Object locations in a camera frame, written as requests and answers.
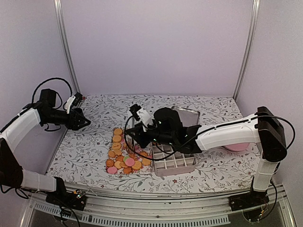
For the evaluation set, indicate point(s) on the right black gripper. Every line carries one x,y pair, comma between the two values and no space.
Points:
141,143

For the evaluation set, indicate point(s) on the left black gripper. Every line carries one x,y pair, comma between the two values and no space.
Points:
73,124

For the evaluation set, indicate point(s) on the metal divided cookie tin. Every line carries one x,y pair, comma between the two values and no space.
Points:
176,164

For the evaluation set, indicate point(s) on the swirl orange cookie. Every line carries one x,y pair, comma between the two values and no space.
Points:
109,163

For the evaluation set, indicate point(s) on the metal serving tongs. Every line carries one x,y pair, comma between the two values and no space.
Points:
130,145

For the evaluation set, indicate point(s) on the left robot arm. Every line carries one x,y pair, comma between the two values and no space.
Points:
42,112

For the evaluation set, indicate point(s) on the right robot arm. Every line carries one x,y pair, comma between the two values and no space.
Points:
262,128

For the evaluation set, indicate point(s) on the floral tablecloth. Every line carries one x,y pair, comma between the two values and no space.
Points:
82,154

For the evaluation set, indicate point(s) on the floral cookie tray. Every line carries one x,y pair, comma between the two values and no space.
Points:
117,152

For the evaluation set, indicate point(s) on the metal tin lid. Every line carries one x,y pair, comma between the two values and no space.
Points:
187,116

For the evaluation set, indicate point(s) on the pink plate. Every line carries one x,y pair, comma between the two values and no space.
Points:
237,147

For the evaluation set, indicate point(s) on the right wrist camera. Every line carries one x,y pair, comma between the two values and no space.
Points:
141,115

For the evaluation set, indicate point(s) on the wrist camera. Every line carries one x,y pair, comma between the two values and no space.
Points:
72,101
141,115

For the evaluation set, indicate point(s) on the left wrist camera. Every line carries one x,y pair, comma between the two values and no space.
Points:
72,101

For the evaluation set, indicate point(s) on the left aluminium frame post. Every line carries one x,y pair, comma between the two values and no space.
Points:
64,39

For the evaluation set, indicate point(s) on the aluminium frame post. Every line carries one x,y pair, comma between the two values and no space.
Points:
248,47
64,39

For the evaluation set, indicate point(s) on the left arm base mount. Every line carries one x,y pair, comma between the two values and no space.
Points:
67,199

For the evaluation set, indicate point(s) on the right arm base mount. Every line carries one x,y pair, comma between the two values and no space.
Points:
254,202

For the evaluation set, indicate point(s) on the right aluminium frame post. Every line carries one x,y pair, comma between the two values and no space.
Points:
248,47

